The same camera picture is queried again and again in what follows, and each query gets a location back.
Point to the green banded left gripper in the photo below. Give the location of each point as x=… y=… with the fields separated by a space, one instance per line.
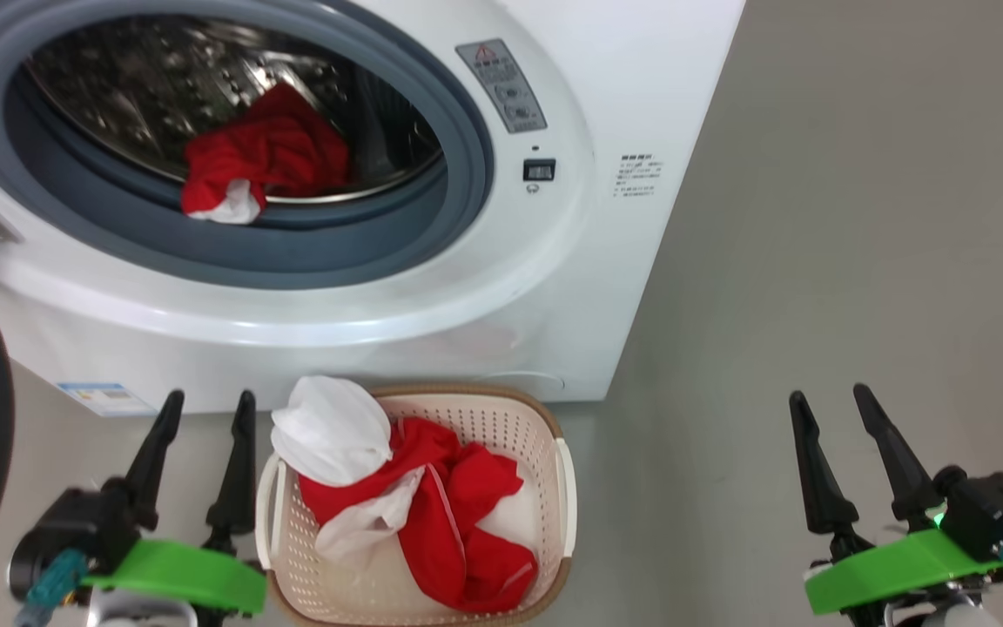
x=179 y=575

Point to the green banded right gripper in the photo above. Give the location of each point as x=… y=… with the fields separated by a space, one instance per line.
x=893 y=566

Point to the red white sports garment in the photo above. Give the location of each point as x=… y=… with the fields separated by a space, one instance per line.
x=275 y=148
x=449 y=522

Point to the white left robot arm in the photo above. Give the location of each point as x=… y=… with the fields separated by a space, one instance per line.
x=131 y=610

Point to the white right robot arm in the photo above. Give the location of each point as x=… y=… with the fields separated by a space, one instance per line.
x=954 y=614

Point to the cream perforated laundry basket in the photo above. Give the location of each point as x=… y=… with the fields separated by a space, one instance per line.
x=501 y=418

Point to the white front-load washing machine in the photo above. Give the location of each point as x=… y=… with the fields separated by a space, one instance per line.
x=554 y=287

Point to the black door latch socket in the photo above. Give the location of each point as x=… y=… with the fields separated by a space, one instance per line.
x=539 y=170

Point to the blue white energy label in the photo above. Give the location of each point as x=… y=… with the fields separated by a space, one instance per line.
x=105 y=399

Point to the small printed text sticker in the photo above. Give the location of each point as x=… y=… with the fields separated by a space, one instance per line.
x=638 y=177

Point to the grey warning sticker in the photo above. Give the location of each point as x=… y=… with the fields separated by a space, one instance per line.
x=501 y=87

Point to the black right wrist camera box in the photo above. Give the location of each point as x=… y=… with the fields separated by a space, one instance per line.
x=993 y=509

